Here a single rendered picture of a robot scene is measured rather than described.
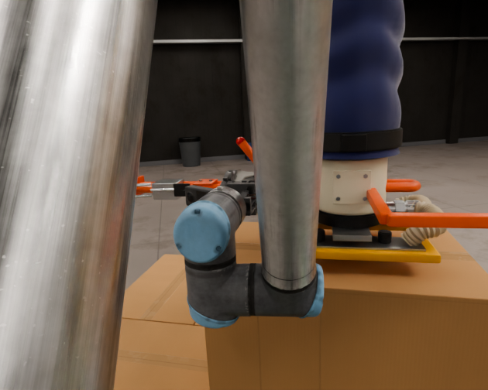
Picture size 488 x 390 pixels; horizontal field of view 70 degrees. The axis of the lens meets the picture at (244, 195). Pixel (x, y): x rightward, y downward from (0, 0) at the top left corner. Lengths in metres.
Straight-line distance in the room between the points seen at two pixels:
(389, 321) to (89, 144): 0.70
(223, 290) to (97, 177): 0.46
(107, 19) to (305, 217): 0.33
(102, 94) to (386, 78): 0.67
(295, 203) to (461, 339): 0.50
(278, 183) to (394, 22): 0.50
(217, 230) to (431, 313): 0.45
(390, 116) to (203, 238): 0.46
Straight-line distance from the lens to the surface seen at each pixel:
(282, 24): 0.33
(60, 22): 0.19
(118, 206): 0.18
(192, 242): 0.56
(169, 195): 0.93
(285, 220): 0.45
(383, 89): 0.77
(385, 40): 0.78
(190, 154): 8.52
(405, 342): 0.82
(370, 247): 0.79
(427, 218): 0.63
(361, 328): 0.79
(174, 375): 1.18
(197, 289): 0.61
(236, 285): 0.60
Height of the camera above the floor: 1.30
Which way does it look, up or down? 14 degrees down
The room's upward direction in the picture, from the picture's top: 3 degrees counter-clockwise
